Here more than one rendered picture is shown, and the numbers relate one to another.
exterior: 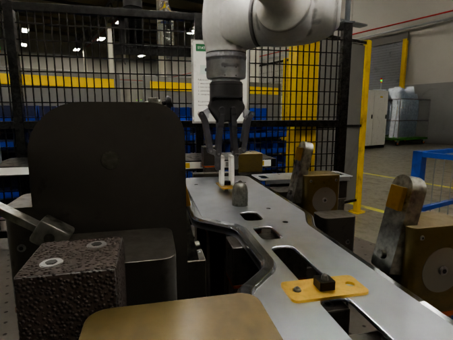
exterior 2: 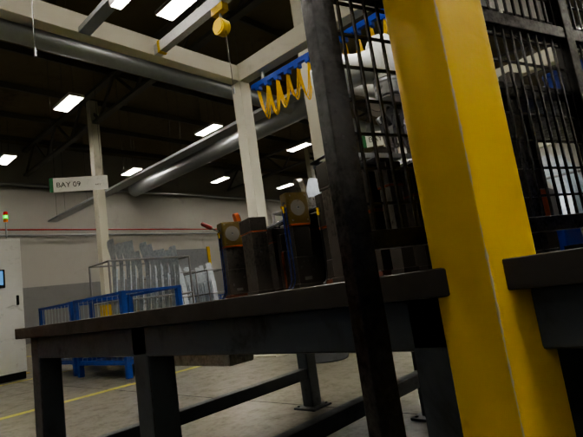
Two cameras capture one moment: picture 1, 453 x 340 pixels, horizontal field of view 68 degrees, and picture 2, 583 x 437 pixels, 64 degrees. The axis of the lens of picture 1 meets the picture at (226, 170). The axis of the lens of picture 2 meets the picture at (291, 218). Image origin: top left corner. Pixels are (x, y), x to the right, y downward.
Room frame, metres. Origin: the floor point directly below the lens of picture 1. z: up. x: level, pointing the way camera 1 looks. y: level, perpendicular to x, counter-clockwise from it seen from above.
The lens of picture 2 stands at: (2.05, -0.75, 0.70)
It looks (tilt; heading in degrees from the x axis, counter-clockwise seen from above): 9 degrees up; 164
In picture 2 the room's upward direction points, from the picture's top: 8 degrees counter-clockwise
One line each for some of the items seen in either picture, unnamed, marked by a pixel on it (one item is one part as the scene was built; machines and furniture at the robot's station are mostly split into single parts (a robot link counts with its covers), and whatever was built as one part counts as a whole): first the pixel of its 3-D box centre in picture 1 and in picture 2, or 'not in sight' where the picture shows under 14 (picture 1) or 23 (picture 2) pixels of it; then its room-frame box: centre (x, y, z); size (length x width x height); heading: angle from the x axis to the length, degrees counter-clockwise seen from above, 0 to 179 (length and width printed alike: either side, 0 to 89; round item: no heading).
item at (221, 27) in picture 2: not in sight; (224, 50); (-1.77, -0.03, 2.85); 0.16 x 0.10 x 0.85; 32
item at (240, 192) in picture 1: (239, 196); not in sight; (0.66, -0.03, 1.02); 0.03 x 0.03 x 0.07
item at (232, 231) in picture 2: not in sight; (231, 260); (-0.21, -0.42, 0.88); 0.14 x 0.09 x 0.36; 103
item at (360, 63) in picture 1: (335, 131); not in sight; (3.72, -1.21, 1.00); 1.04 x 0.14 x 2.00; 122
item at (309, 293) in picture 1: (323, 284); not in sight; (0.32, -0.10, 1.01); 0.08 x 0.04 x 0.01; 102
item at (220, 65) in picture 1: (226, 68); (389, 90); (0.78, 0.00, 1.28); 0.09 x 0.09 x 0.06
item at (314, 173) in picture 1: (319, 243); not in sight; (0.77, -0.23, 0.87); 0.12 x 0.07 x 0.35; 103
